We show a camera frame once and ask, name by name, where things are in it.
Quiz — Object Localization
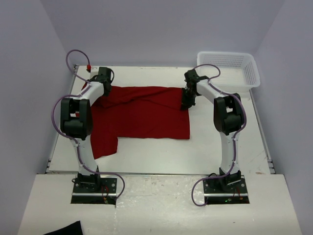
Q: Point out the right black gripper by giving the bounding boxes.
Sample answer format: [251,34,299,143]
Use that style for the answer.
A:
[181,88,199,111]

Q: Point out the red t-shirt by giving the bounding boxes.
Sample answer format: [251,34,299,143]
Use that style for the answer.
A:
[90,86,190,159]

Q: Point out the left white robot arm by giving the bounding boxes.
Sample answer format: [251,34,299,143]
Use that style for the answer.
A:
[60,67,114,192]

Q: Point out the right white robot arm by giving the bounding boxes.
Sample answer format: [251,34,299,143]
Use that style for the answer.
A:
[180,69,246,192]

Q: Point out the white plastic basket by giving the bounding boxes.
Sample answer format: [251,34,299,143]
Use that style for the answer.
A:
[196,51,260,93]

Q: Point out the black cloth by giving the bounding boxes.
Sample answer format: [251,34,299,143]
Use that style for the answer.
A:
[45,221,83,235]

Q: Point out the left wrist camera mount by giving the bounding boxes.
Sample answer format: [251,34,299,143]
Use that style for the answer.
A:
[86,65,98,74]

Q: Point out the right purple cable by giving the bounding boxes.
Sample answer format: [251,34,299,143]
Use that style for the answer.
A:
[192,64,247,209]

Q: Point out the purple cable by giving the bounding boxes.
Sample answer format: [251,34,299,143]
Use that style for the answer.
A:
[50,49,126,202]
[192,64,247,209]

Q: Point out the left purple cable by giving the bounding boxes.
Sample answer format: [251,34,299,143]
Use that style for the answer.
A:
[50,49,126,202]

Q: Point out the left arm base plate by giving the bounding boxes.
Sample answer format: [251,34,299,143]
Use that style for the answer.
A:
[71,174,117,206]

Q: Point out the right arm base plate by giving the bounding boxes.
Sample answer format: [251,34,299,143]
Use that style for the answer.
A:
[203,171,250,205]

